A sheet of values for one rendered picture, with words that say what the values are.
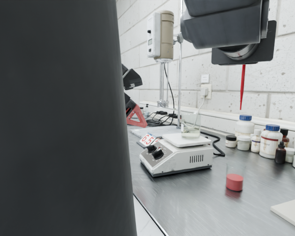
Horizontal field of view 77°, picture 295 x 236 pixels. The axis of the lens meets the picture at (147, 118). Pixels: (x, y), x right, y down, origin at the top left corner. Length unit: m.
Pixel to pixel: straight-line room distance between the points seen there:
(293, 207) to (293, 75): 0.56
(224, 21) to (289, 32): 0.76
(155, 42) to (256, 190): 0.74
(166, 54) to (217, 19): 0.78
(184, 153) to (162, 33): 0.64
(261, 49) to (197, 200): 0.33
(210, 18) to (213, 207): 0.36
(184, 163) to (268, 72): 0.59
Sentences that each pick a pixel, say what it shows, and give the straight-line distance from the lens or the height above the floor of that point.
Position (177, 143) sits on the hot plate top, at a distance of 0.54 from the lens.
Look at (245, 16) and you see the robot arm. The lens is 0.20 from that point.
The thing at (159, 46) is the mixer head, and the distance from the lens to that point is 0.98.
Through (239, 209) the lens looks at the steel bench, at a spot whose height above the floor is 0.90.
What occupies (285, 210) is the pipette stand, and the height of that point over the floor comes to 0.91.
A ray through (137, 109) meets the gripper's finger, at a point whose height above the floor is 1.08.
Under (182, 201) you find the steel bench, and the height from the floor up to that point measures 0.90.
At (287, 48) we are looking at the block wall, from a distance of 0.95.
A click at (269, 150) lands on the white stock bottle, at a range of 0.78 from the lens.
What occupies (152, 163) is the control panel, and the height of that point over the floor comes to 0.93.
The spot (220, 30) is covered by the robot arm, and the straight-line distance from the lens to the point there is 0.22.
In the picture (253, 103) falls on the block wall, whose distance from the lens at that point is 1.00.
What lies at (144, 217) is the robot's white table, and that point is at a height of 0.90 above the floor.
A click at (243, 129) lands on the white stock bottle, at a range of 0.86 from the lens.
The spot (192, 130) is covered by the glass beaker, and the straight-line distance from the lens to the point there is 0.57.
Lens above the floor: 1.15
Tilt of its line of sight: 9 degrees down
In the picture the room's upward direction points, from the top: straight up
